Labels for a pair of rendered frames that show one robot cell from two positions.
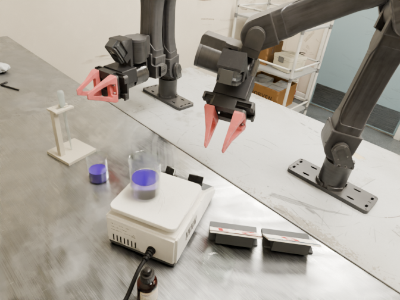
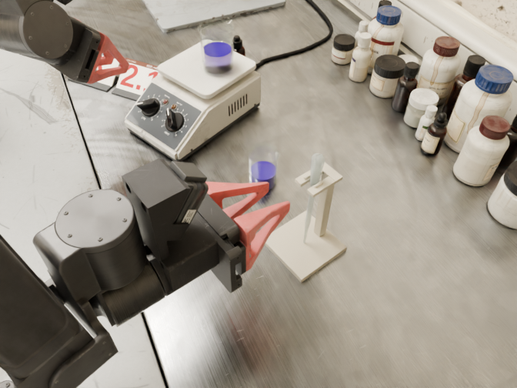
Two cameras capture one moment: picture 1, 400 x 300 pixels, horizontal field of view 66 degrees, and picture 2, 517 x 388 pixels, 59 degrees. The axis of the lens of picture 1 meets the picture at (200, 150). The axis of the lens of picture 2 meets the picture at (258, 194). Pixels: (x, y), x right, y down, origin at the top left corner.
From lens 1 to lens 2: 1.04 m
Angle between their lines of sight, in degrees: 96
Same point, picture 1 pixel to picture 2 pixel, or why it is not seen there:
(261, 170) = (24, 157)
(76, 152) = (295, 233)
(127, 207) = (240, 58)
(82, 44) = not seen: outside the picture
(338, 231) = (32, 78)
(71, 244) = (295, 110)
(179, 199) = (188, 58)
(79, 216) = (288, 135)
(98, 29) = not seen: outside the picture
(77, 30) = not seen: outside the picture
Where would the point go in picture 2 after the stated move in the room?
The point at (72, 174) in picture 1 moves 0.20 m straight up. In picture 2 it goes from (300, 195) to (311, 79)
